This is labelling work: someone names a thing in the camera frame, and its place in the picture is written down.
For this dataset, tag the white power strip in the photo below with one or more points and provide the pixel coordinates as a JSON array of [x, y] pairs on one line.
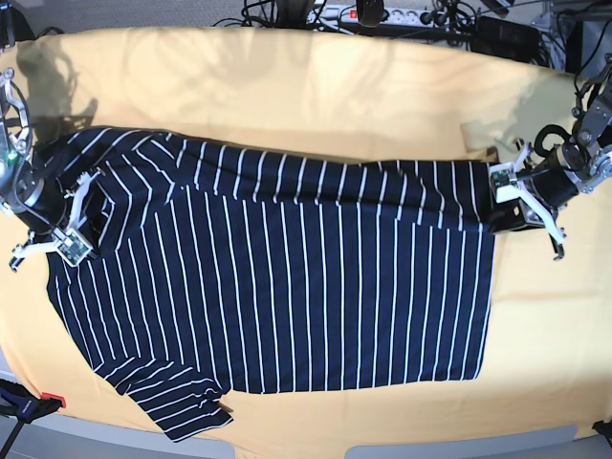
[[344, 16]]

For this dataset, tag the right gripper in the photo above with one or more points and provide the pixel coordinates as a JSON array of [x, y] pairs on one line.
[[39, 204]]

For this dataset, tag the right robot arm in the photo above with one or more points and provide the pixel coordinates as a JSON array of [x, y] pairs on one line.
[[16, 141]]

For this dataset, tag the yellow table cloth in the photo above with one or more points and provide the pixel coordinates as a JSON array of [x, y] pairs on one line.
[[548, 352]]

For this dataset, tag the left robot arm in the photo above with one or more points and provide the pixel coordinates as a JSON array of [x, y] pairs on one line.
[[586, 148]]

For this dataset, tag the blue clamp red tip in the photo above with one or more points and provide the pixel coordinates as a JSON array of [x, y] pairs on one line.
[[19, 403]]

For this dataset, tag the navy white striped T-shirt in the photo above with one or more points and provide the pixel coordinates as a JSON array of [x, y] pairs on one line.
[[228, 269]]

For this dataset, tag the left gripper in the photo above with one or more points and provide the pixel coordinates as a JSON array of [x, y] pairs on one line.
[[555, 186]]

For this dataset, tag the black clamp right corner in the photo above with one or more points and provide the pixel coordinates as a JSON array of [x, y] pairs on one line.
[[603, 428]]

